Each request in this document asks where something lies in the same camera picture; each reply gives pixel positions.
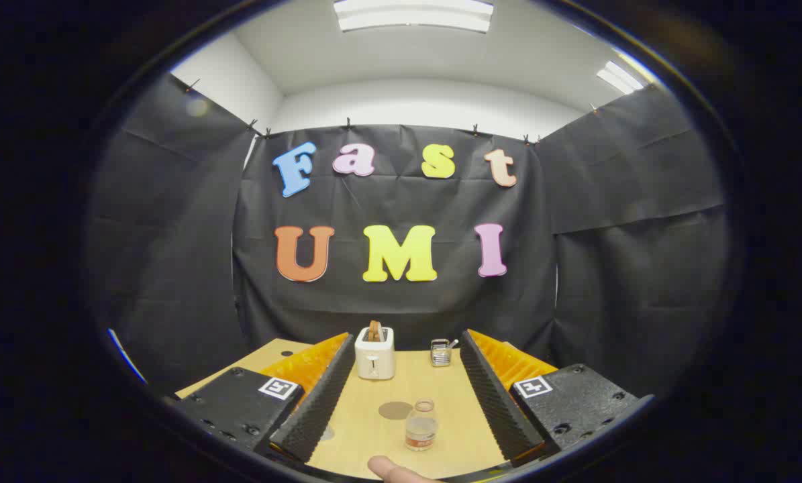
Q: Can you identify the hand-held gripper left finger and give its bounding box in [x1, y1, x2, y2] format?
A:
[172, 332, 356, 465]

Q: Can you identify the small ceiling light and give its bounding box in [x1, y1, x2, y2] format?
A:
[597, 60, 645, 95]

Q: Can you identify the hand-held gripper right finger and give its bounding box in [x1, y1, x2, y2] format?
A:
[459, 329, 655, 469]

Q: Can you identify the clear plastic juice bottle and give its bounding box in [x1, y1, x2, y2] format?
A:
[405, 398, 439, 451]

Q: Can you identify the white toaster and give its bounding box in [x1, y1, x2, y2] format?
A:
[354, 326, 395, 381]

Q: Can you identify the wooden table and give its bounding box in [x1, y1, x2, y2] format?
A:
[174, 337, 562, 481]

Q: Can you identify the long ceiling light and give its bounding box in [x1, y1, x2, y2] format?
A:
[334, 0, 494, 34]

